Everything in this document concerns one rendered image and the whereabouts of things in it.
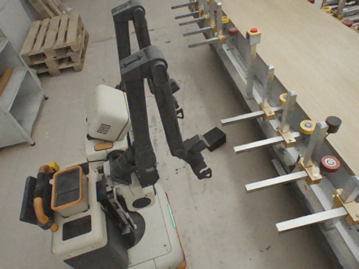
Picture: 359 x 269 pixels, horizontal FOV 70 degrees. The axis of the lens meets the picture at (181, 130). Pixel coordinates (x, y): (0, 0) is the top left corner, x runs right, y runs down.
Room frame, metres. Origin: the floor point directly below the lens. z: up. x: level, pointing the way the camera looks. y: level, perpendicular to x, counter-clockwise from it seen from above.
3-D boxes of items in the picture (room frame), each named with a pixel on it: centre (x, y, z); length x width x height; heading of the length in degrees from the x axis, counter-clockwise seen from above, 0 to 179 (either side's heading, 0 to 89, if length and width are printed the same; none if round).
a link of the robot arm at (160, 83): (0.65, 0.03, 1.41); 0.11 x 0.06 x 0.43; 8
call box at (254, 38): (1.43, -0.54, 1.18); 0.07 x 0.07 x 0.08; 3
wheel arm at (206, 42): (2.12, -0.43, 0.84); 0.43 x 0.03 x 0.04; 93
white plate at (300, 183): (0.70, -0.55, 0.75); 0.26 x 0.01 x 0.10; 3
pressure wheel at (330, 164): (0.63, -0.67, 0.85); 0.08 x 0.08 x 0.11
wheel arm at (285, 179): (0.63, -0.47, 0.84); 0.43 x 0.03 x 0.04; 93
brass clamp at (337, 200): (0.40, -0.59, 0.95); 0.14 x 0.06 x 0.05; 3
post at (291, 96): (0.92, -0.57, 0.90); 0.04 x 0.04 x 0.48; 3
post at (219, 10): (2.17, -0.51, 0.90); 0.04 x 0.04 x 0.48; 3
